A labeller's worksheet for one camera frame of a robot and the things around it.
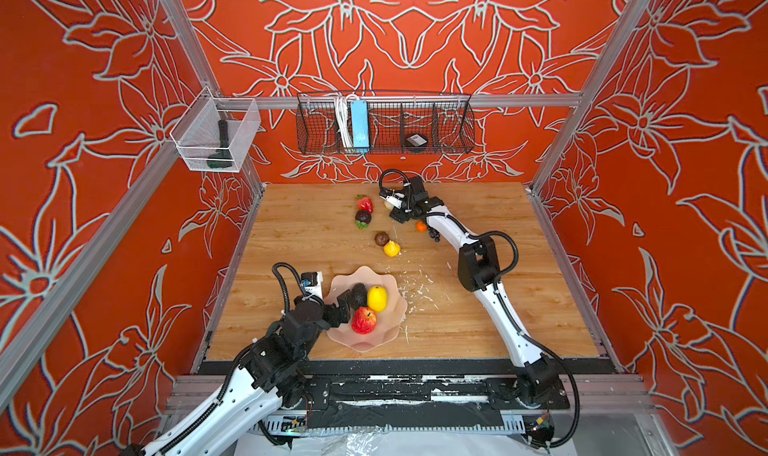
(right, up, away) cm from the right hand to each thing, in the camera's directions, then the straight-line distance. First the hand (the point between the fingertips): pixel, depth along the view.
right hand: (395, 196), depth 112 cm
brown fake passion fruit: (-5, -15, -12) cm, 20 cm away
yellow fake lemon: (-6, -31, -29) cm, 43 cm away
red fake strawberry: (-12, -3, -2) cm, 12 cm away
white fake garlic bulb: (-3, -4, -8) cm, 9 cm away
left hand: (-18, -27, -35) cm, 48 cm away
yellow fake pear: (-2, -18, -15) cm, 24 cm away
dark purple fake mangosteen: (-12, -9, -8) cm, 17 cm away
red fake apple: (-10, -35, -34) cm, 50 cm away
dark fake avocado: (-12, -30, -28) cm, 43 cm away
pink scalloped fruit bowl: (-3, -37, -28) cm, 47 cm away
